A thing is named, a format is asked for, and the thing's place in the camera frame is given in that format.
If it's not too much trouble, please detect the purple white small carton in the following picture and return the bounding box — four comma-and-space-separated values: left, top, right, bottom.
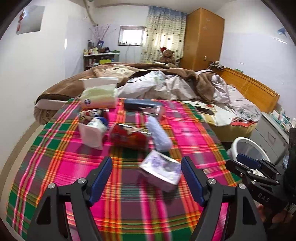
139, 150, 182, 192

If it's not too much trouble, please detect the white foam net sleeve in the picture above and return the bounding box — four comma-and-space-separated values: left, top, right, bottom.
146, 116, 173, 152

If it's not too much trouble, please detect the white blue yogurt bottle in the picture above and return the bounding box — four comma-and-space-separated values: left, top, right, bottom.
78, 118, 107, 150

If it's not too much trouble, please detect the red cartoon can large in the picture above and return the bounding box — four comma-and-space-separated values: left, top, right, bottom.
110, 123, 151, 151

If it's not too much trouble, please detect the red cartoon can small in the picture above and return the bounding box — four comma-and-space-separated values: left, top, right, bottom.
78, 108, 109, 122

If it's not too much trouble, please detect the white round trash bin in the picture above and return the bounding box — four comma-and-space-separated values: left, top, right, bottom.
227, 136, 271, 179

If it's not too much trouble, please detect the person right hand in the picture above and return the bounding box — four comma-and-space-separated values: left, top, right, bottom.
257, 204, 293, 223

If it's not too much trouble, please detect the grey drawer cabinet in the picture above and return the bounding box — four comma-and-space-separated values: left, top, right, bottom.
250, 112, 289, 164

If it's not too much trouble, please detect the floral bed sheet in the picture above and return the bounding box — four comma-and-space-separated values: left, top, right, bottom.
186, 85, 261, 143

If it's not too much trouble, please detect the wooden headboard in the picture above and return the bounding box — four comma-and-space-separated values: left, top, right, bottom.
212, 67, 280, 113

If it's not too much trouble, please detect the black smartphone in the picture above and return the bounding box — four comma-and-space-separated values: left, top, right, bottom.
195, 106, 215, 115

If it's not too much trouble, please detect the plaid pink green tablecloth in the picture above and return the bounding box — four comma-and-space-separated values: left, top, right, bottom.
4, 99, 239, 240

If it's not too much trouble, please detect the brown teddy bear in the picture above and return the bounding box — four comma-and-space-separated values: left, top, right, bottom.
159, 47, 178, 68

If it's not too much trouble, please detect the brown blanket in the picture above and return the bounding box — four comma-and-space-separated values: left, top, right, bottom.
36, 63, 215, 103

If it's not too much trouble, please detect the dark blue glasses case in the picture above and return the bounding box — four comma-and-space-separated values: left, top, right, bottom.
124, 98, 162, 111

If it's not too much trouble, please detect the white tissue pack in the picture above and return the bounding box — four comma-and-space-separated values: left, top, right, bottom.
80, 77, 119, 109

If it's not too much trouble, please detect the wooden wardrobe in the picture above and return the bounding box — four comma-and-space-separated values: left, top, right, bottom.
180, 8, 225, 71

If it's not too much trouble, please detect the patterned curtain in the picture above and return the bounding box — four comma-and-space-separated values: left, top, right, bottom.
140, 6, 187, 63

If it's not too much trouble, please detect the shelf with bottles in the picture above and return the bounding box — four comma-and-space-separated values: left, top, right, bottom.
83, 41, 120, 70

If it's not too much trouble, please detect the small window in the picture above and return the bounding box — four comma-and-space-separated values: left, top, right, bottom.
118, 26, 145, 46

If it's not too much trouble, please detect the dried branch vase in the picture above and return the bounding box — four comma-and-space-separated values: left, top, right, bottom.
90, 24, 116, 50

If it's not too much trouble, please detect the silver wall poster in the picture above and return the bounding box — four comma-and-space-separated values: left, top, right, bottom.
16, 5, 45, 35

